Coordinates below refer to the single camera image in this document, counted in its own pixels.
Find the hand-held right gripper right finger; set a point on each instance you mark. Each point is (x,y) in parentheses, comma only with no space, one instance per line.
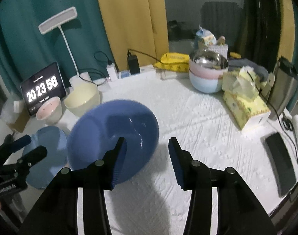
(176,164)

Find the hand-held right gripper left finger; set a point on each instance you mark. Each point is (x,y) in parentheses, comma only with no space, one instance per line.
(119,164)

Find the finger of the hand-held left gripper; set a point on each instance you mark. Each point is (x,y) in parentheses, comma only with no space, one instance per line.
(37,153)
(21,142)

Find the blue ribbed plate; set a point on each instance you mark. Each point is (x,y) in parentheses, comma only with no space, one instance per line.
(44,151)

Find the pink strawberry print bowl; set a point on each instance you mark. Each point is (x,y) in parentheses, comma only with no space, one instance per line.
(52,116)

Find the cream bowl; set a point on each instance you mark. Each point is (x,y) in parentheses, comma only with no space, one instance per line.
(82,105)

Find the cardboard box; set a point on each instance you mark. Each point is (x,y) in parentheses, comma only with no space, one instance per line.
(19,123)

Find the white textured tablecloth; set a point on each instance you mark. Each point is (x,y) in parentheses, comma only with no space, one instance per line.
(200,139)

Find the small white box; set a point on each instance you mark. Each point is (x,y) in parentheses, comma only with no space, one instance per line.
(18,106)

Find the tablet showing clock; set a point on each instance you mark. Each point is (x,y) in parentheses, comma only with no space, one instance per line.
(41,88)

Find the light blue bowl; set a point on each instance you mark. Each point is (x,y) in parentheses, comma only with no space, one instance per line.
(203,84)

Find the white paper packet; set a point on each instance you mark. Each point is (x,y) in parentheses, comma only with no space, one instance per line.
(171,74)

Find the yellow tissue box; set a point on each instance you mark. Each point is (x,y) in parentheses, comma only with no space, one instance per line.
(249,112)

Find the white charger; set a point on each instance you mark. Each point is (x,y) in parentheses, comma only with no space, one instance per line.
(112,72)

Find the white power strip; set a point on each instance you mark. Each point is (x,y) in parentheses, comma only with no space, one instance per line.
(146,71)

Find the black charger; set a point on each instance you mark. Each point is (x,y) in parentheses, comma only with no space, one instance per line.
(133,64)

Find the yellow soft tissue pack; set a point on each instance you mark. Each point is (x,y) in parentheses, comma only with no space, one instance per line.
(239,85)

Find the yellow packet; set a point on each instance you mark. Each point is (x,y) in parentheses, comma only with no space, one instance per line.
(173,60)

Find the black smartphone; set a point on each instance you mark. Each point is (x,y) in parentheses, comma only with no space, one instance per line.
(281,164)

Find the steel bowl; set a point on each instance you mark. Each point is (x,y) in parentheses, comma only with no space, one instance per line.
(207,60)

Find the white woven basket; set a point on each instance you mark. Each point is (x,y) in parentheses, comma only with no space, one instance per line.
(220,49)

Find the small yellow object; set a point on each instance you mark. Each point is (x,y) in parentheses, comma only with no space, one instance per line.
(235,55)

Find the white desk lamp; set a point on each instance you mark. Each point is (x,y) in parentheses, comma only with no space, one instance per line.
(57,20)

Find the blue snack packet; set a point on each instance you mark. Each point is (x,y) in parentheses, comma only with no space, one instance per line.
(206,38)

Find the steel thermos flask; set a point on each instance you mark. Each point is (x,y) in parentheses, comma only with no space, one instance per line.
(283,90)

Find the yellow curtain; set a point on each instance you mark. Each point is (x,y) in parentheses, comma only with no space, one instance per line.
(129,17)

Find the dark chair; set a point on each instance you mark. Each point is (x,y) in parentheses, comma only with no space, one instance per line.
(220,17)

